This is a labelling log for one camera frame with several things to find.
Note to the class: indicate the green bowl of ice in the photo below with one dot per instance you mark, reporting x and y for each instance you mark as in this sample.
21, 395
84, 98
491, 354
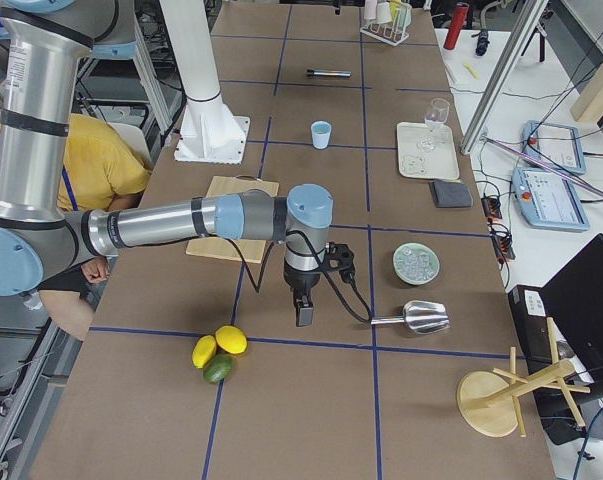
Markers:
415, 263

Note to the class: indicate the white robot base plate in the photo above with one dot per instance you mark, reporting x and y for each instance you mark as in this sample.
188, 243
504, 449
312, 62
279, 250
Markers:
200, 142

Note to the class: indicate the aluminium frame post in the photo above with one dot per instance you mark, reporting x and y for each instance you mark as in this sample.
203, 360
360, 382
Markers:
523, 28

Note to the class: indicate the wooden mug tree stand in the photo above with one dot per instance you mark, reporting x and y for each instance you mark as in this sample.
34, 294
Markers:
489, 401

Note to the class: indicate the blue teach pendant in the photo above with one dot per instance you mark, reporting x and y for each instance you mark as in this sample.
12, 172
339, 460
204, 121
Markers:
554, 144
548, 201

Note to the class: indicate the red bottle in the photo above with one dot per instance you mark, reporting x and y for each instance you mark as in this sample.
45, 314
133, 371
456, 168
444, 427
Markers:
457, 23

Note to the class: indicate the green lime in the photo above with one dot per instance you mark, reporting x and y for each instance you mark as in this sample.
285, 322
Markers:
218, 368

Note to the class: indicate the cream bear serving tray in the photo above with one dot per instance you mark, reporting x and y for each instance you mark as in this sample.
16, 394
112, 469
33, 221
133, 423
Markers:
414, 162

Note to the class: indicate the clear wine glass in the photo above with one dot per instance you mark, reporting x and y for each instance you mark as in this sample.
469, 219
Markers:
434, 118

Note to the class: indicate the light blue paper cup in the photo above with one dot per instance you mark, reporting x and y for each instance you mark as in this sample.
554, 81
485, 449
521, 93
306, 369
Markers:
320, 134

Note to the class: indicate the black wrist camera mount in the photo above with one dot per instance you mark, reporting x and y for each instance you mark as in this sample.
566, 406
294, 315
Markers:
339, 258

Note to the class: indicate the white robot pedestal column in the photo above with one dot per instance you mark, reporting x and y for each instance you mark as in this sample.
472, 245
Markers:
189, 35

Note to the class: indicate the bamboo cutting board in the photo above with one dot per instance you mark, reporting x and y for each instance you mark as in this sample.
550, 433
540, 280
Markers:
252, 250

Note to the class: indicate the person in yellow shirt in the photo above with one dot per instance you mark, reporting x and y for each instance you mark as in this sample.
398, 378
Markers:
100, 172

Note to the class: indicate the whole yellow lemon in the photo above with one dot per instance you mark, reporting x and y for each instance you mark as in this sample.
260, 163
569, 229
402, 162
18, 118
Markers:
231, 339

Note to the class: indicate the steel muddler with black tip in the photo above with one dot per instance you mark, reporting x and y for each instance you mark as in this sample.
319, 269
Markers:
328, 74

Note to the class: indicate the white wire cup rack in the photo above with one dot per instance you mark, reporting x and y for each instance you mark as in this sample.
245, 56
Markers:
387, 21

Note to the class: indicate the grey folded cloth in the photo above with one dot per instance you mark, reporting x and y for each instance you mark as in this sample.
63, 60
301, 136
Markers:
450, 194

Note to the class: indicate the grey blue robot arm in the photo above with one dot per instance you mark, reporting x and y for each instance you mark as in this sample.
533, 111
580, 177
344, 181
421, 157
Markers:
39, 238

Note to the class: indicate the steel ice scoop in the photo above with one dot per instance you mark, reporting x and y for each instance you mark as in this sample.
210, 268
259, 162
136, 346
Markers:
419, 317

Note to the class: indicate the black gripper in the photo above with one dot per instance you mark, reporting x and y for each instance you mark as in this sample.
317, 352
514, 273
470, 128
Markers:
299, 281

